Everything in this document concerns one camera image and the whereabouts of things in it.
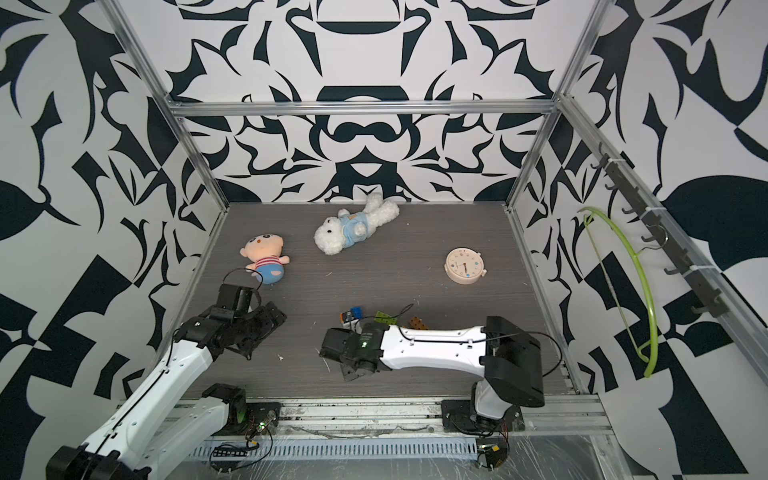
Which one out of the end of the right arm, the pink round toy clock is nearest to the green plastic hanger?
the pink round toy clock

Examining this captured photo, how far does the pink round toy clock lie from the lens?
999 millimetres

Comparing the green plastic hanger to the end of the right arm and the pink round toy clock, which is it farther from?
the end of the right arm
